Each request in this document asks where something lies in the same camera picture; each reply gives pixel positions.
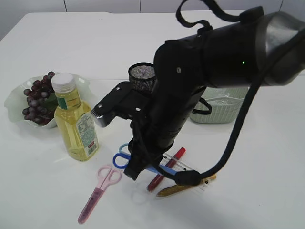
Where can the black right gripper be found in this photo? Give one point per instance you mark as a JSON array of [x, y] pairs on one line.
[[166, 114]]

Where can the blue scissors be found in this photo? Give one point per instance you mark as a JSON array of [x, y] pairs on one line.
[[122, 158]]

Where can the pink scissors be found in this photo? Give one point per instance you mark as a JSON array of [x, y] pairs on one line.
[[107, 176]]

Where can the yellow oil bottle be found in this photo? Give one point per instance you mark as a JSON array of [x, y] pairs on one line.
[[73, 118]]

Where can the purple artificial grape bunch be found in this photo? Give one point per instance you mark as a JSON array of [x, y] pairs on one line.
[[41, 100]]

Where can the clear plastic sheet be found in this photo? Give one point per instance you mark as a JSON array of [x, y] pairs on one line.
[[219, 96]]

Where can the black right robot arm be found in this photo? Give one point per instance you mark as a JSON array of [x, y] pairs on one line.
[[254, 50]]

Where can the clear plastic ruler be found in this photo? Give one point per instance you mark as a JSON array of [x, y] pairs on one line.
[[180, 166]]

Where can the red glitter pen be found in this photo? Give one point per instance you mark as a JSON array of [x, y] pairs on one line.
[[170, 163]]

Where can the gold glitter pen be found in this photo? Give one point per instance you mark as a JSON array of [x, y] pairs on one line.
[[177, 188]]

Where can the black mesh pen holder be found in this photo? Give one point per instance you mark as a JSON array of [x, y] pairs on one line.
[[142, 77]]

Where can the green plastic basket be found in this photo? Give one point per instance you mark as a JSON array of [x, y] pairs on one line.
[[221, 114]]

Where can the green wavy glass plate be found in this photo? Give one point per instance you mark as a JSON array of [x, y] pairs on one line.
[[16, 100]]

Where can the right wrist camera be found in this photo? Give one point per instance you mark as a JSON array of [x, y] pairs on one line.
[[122, 101]]

